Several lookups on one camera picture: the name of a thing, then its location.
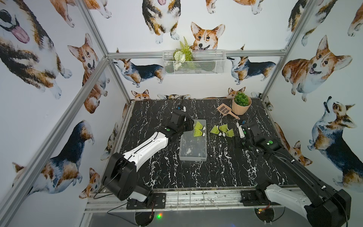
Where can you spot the green shuttlecock four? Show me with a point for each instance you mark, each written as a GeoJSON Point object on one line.
{"type": "Point", "coordinates": [224, 128]}

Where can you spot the pink pot with succulent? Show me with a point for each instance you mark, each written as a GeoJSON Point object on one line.
{"type": "Point", "coordinates": [241, 103]}

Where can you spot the pink slotted scoop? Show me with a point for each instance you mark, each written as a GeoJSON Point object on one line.
{"type": "Point", "coordinates": [226, 110]}

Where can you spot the green shuttlecock one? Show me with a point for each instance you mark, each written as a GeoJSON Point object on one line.
{"type": "Point", "coordinates": [199, 126]}

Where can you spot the green shuttlecock five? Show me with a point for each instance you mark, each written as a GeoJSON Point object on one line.
{"type": "Point", "coordinates": [229, 133]}

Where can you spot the green shuttlecock three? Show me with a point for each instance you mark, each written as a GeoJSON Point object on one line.
{"type": "Point", "coordinates": [215, 130]}

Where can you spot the green shuttlecock two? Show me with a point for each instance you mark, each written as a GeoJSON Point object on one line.
{"type": "Point", "coordinates": [198, 133]}

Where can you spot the white wire wall basket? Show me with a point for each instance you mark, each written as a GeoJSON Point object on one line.
{"type": "Point", "coordinates": [204, 62]}

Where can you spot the clear plastic storage box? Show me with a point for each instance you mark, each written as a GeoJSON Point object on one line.
{"type": "Point", "coordinates": [193, 148]}

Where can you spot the green fern plant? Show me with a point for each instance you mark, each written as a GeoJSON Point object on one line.
{"type": "Point", "coordinates": [182, 55]}

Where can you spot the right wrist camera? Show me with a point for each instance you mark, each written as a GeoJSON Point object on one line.
{"type": "Point", "coordinates": [240, 130]}

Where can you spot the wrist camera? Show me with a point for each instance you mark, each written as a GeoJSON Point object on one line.
{"type": "Point", "coordinates": [240, 130]}
{"type": "Point", "coordinates": [181, 108]}

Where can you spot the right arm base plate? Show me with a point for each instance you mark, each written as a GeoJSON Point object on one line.
{"type": "Point", "coordinates": [253, 197]}

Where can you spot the aluminium front rail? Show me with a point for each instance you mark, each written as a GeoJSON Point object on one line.
{"type": "Point", "coordinates": [207, 199]}

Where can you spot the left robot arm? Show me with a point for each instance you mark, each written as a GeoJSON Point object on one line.
{"type": "Point", "coordinates": [121, 173]}

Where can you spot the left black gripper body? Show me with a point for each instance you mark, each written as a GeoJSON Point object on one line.
{"type": "Point", "coordinates": [187, 125]}

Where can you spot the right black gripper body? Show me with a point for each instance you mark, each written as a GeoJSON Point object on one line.
{"type": "Point", "coordinates": [245, 143]}

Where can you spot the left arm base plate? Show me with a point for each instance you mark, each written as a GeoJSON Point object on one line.
{"type": "Point", "coordinates": [156, 201]}

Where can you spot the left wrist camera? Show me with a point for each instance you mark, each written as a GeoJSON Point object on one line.
{"type": "Point", "coordinates": [181, 108]}

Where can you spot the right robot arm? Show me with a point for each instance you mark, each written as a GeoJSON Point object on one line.
{"type": "Point", "coordinates": [320, 204]}

